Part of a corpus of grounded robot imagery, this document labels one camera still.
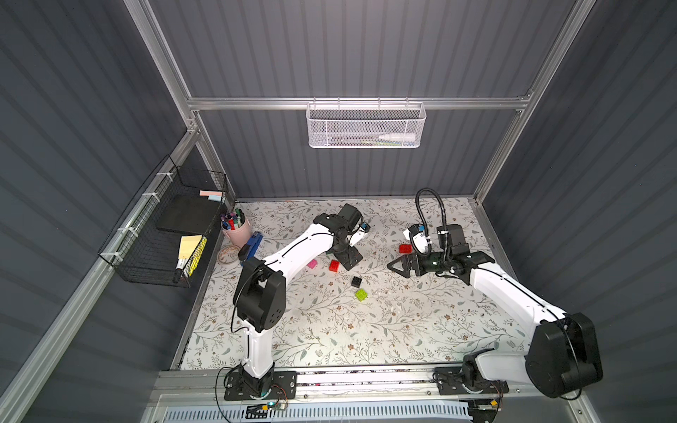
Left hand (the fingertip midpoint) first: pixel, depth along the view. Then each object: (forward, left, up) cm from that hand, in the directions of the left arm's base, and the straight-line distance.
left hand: (342, 252), depth 89 cm
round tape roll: (+7, +45, -11) cm, 47 cm away
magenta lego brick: (+2, +11, -11) cm, 16 cm away
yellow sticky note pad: (-14, +37, +22) cm, 45 cm away
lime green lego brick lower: (-11, -7, -11) cm, 16 cm away
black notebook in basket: (+3, +46, +17) cm, 49 cm away
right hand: (-7, -18, +4) cm, 20 cm away
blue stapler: (+9, +36, -10) cm, 38 cm away
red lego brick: (0, +3, -10) cm, 10 cm away
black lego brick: (-6, -5, -11) cm, 13 cm away
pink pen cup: (+11, +39, -1) cm, 41 cm away
